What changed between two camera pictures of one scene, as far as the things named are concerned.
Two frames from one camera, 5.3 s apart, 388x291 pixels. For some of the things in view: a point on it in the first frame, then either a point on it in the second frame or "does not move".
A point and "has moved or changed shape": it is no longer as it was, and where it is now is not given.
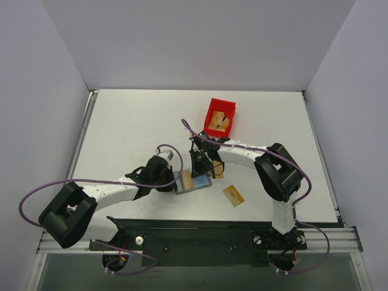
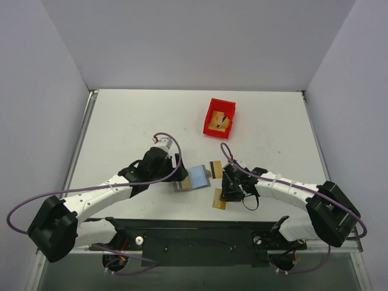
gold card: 219,169 does not move
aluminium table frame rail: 48,243 does not move
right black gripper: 198,163 to 227,180
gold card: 233,196 has moved or changed shape
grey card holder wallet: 197,182 does not move
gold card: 187,179 does not move
